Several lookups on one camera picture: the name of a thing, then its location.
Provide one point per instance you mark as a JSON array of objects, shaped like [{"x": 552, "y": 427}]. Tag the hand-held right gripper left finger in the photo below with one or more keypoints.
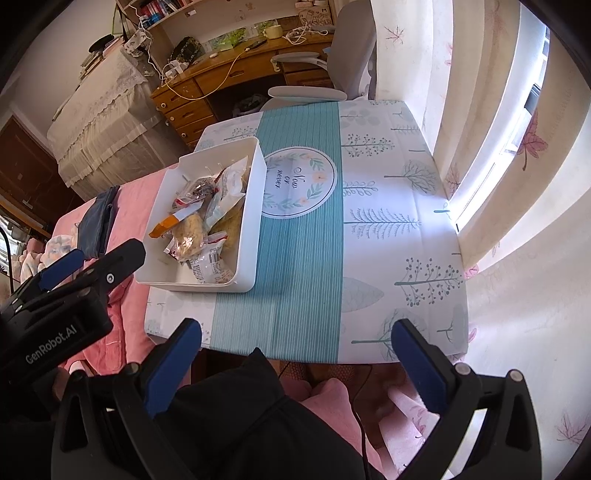
[{"x": 173, "y": 364}]

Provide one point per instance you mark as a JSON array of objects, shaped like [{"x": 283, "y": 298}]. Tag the wooden door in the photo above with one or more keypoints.
[{"x": 27, "y": 170}]

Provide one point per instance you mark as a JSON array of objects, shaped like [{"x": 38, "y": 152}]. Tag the grey office chair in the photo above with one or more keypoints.
[{"x": 351, "y": 46}]

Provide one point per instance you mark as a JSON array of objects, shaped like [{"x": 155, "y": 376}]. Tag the fluffy pastel blanket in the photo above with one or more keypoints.
[{"x": 55, "y": 249}]

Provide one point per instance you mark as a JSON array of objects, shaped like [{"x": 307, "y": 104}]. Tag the stack of books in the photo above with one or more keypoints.
[{"x": 101, "y": 57}]

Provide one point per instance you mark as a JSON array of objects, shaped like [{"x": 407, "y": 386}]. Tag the window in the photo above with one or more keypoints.
[{"x": 531, "y": 106}]

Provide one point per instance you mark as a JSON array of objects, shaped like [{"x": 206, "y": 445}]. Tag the white red snack packet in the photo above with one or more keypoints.
[{"x": 212, "y": 265}]

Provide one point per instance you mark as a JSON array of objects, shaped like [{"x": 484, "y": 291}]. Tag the cream mug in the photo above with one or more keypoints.
[{"x": 272, "y": 31}]

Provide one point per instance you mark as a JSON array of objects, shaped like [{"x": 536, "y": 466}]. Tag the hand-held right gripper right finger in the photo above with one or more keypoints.
[{"x": 418, "y": 364}]

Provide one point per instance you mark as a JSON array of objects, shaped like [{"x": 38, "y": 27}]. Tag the green picture card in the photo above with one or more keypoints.
[{"x": 231, "y": 39}]

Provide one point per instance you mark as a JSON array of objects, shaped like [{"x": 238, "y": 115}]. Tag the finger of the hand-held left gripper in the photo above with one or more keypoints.
[
  {"x": 120, "y": 263},
  {"x": 60, "y": 270}
]

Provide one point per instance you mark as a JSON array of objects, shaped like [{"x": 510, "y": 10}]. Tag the lace piano cover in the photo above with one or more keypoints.
[{"x": 101, "y": 120}]

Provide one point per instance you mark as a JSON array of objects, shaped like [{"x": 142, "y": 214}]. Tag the clear round cracker packet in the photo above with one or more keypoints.
[{"x": 189, "y": 240}]

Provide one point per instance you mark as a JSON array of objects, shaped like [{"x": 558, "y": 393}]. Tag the person's pink trousers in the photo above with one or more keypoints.
[{"x": 332, "y": 401}]

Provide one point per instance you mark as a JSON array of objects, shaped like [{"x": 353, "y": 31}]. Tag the white storage box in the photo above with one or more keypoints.
[{"x": 249, "y": 240}]

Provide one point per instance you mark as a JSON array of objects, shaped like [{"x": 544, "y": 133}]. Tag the white printed curtain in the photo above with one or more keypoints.
[{"x": 508, "y": 277}]

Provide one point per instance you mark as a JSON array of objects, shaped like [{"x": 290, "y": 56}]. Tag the large clear yellow snack bag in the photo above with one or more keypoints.
[{"x": 231, "y": 217}]

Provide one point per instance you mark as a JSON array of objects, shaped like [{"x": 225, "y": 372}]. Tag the orange snack packet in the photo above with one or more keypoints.
[{"x": 168, "y": 225}]

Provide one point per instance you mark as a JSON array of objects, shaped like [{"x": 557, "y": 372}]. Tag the wooden bookshelf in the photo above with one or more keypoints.
[{"x": 161, "y": 14}]

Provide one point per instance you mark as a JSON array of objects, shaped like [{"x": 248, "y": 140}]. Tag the person's black jacket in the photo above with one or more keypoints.
[{"x": 240, "y": 429}]

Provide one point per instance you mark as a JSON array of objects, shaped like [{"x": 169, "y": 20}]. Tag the printed teal tablecloth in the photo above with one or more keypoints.
[{"x": 300, "y": 286}]

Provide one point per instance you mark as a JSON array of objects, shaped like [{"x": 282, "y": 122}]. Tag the white charger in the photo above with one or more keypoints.
[{"x": 175, "y": 68}]

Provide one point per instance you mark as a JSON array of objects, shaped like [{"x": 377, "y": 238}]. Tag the dark blue folded cloth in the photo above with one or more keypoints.
[{"x": 99, "y": 221}]

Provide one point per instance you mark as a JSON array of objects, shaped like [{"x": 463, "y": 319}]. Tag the wooden desk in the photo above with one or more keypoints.
[{"x": 194, "y": 92}]

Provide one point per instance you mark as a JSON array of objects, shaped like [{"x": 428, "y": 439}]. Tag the dark patterned pouch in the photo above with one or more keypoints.
[{"x": 185, "y": 50}]

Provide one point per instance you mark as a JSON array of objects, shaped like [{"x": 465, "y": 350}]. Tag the white printed box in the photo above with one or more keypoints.
[{"x": 314, "y": 14}]

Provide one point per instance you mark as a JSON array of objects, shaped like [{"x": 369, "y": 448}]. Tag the pink bedding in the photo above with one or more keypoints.
[{"x": 129, "y": 323}]

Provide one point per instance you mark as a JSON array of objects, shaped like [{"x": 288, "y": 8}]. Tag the white printed cloth bag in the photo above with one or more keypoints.
[{"x": 137, "y": 41}]

